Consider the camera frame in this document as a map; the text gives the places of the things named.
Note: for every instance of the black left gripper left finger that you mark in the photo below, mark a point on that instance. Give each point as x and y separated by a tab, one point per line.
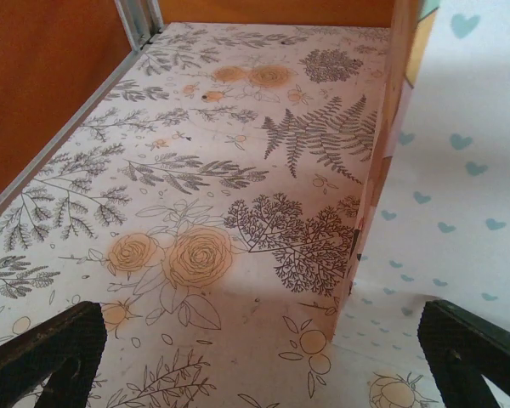
21	365

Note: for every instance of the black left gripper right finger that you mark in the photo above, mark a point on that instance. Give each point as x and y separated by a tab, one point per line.
484	365

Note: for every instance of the paper bag with animal print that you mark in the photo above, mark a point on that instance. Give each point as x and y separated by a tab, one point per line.
450	170

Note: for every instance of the floral patterned table cover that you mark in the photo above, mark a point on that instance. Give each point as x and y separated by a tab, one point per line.
195	170

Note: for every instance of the aluminium frame post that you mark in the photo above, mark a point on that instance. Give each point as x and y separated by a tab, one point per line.
129	25

